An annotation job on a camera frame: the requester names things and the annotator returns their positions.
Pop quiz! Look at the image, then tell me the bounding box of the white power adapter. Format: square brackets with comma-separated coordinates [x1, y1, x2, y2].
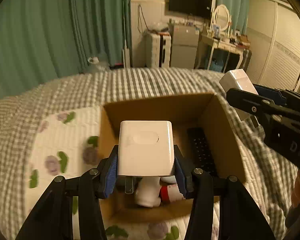
[116, 120, 176, 195]
[219, 69, 259, 127]

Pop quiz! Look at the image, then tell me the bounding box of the black remote control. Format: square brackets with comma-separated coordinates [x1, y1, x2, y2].
[187, 127, 218, 178]

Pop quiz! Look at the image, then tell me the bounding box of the white bottle red cap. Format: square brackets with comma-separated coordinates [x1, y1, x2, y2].
[159, 176, 185, 204]

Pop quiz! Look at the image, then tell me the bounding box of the white cylindrical device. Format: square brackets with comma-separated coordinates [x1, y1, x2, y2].
[134, 177, 161, 208]

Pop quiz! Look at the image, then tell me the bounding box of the open cardboard box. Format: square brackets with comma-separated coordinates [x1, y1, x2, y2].
[97, 93, 247, 224]

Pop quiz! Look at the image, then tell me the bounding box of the blue laundry basket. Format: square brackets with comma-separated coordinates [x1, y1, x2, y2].
[209, 60, 224, 72]

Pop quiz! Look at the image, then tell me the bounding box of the white dressing table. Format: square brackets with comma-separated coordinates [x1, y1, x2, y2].
[194, 34, 252, 73]

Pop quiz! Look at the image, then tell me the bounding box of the white louvered wardrobe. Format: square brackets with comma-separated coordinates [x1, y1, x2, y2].
[246, 0, 300, 92]

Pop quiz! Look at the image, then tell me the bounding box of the white floral quilted mat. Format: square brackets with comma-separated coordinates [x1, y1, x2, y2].
[25, 107, 190, 239]

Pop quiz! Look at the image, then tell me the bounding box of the oval white vanity mirror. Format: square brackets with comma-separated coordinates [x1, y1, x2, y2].
[212, 4, 231, 31]

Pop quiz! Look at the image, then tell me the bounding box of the grey mini fridge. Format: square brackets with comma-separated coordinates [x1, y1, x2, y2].
[170, 24, 199, 69]

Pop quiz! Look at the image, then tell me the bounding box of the green curtain right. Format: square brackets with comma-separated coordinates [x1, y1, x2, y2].
[216, 0, 251, 34]

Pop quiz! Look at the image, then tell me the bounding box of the green curtain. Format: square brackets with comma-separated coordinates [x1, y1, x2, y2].
[0, 0, 132, 98]
[216, 0, 251, 34]

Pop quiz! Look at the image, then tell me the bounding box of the white suitcase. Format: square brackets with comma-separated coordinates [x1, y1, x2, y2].
[146, 32, 171, 68]

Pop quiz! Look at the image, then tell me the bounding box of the clear water jug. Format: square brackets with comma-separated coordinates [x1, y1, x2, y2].
[88, 56, 110, 73]

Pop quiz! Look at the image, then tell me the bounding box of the green curtain left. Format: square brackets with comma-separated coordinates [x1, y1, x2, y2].
[0, 0, 132, 98]

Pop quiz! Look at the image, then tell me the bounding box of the black wall television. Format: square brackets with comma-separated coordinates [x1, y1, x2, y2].
[168, 0, 212, 20]

